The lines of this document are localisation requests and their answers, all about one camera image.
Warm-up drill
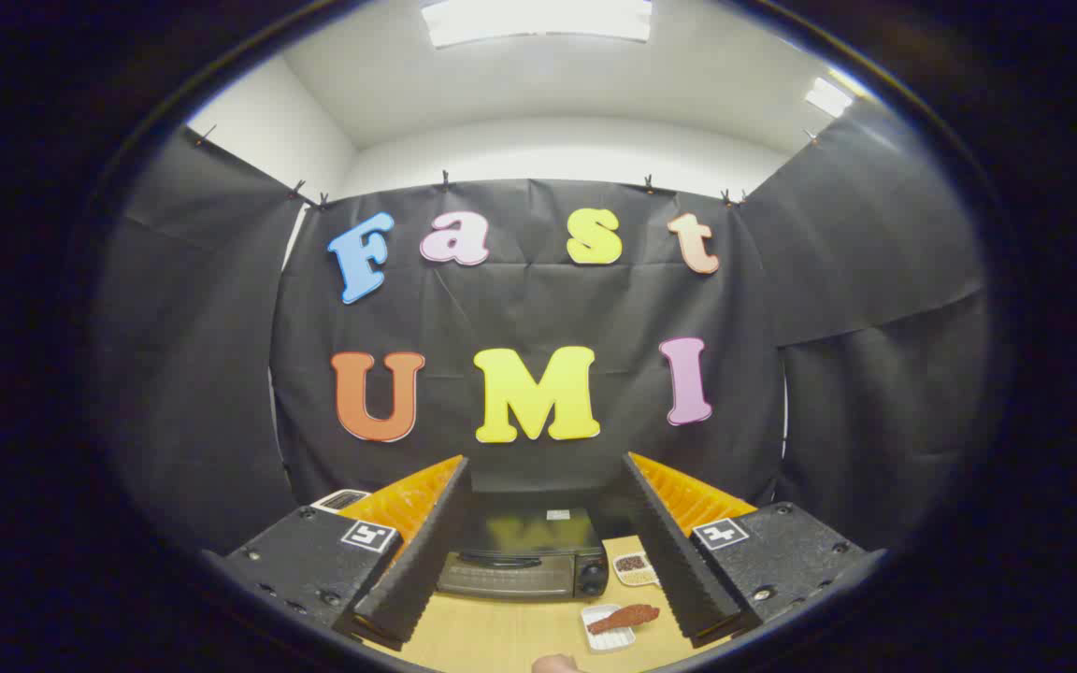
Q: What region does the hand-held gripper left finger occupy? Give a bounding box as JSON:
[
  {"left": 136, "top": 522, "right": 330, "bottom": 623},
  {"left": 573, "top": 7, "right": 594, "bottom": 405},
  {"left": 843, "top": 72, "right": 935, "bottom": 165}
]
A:
[{"left": 225, "top": 455, "right": 472, "bottom": 652}]

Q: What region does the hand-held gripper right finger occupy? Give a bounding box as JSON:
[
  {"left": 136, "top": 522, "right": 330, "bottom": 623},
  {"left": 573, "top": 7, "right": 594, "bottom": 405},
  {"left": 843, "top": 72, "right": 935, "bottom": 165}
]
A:
[{"left": 623, "top": 452, "right": 867, "bottom": 649}]

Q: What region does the reddish brown meat slice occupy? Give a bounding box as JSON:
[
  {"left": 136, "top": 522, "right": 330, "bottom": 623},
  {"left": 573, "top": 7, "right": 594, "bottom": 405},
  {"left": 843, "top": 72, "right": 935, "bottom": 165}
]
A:
[{"left": 587, "top": 604, "right": 661, "bottom": 637}]

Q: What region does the black toaster oven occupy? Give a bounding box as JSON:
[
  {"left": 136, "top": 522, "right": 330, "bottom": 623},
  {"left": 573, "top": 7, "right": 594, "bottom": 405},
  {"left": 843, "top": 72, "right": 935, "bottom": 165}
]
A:
[{"left": 436, "top": 505, "right": 610, "bottom": 600}]

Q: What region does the white divided dish with beans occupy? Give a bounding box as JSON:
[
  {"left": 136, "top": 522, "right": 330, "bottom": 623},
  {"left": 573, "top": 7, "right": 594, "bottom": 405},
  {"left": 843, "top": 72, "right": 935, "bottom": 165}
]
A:
[{"left": 611, "top": 551, "right": 661, "bottom": 588}]

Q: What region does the small white rectangular tray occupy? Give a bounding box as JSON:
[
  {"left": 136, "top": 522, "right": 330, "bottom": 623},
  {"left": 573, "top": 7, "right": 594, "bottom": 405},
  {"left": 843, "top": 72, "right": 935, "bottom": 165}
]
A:
[{"left": 581, "top": 604, "right": 638, "bottom": 652}]

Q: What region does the black backdrop cloth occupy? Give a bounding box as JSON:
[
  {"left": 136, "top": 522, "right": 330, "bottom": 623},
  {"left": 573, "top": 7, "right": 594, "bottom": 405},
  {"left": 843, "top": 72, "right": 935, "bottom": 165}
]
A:
[{"left": 94, "top": 98, "right": 993, "bottom": 562}]

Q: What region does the ceiling light panel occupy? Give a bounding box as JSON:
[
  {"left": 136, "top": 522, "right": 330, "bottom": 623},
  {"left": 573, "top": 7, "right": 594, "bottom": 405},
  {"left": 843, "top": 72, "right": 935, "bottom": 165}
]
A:
[{"left": 804, "top": 77, "right": 855, "bottom": 119}]

